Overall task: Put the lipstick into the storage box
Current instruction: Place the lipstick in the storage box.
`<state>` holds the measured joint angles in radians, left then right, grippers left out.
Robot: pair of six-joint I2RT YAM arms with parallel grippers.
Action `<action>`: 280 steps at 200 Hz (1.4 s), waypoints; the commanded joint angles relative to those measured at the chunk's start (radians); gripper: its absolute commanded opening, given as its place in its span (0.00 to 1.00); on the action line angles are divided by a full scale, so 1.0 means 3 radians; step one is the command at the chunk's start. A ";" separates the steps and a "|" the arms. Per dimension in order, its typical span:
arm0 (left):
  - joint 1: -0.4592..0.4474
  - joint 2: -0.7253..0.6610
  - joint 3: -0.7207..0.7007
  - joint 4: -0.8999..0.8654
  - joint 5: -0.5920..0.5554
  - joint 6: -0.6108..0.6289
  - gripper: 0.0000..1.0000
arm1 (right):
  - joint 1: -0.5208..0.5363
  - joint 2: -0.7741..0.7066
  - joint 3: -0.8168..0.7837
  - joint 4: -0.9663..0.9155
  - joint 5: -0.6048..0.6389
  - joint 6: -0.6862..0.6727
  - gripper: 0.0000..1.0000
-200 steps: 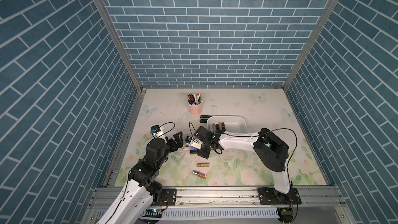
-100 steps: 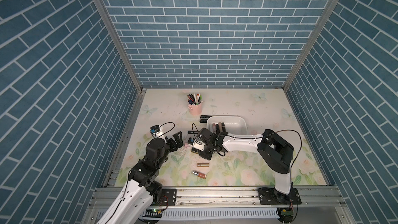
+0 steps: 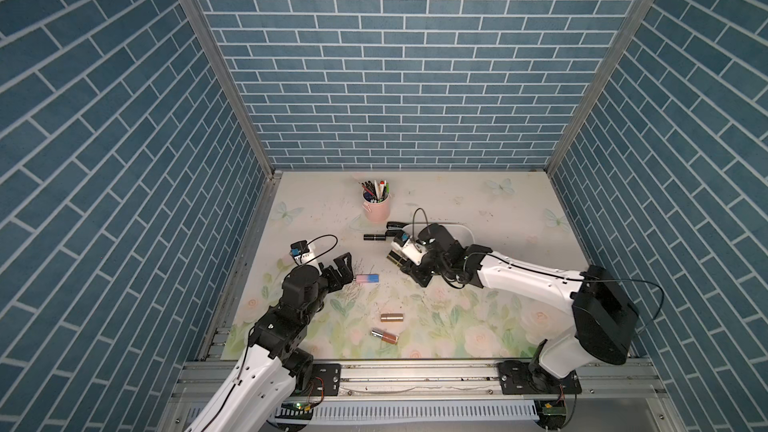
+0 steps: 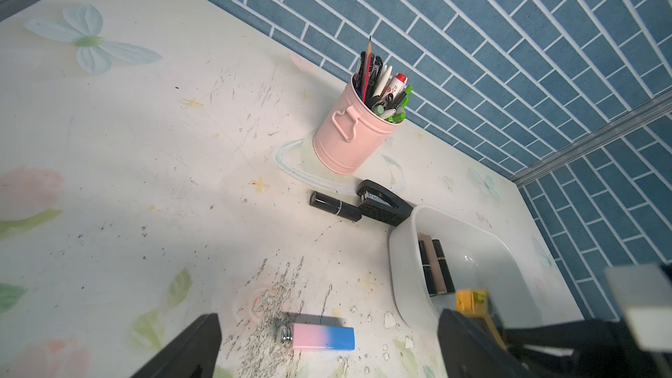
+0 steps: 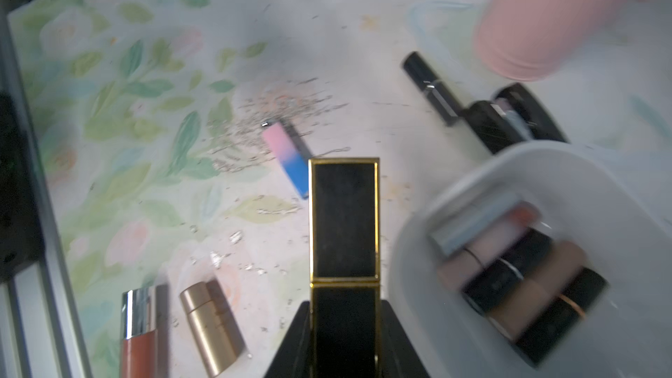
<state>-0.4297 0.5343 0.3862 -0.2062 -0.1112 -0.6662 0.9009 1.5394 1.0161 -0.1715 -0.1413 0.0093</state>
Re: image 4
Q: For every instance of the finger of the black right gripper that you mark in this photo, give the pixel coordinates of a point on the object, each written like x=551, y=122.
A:
x=586, y=337

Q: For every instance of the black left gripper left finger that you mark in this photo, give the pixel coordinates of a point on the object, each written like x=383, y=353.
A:
x=193, y=353

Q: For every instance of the black lipstick gold band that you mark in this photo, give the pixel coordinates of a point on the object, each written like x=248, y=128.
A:
x=443, y=266

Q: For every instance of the long black lipstick tube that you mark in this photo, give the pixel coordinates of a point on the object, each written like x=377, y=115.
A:
x=335, y=207

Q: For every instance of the beige concealer tube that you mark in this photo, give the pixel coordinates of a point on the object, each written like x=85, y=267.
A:
x=433, y=261

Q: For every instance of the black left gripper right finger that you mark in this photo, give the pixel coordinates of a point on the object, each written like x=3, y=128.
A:
x=473, y=347

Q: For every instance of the pink metal pen bucket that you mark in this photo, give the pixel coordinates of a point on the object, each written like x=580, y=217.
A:
x=350, y=133

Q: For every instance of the red white marker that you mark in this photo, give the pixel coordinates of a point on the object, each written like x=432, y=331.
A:
x=395, y=85

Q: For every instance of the black stapler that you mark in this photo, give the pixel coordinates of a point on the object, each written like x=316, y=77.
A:
x=382, y=205

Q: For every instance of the black lipstick silver band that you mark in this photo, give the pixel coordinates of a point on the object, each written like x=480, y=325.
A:
x=427, y=270

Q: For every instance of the black gold square lipstick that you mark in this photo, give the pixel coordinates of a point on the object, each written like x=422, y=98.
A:
x=477, y=307

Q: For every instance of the white plastic storage box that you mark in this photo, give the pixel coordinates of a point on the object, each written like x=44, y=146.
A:
x=476, y=259

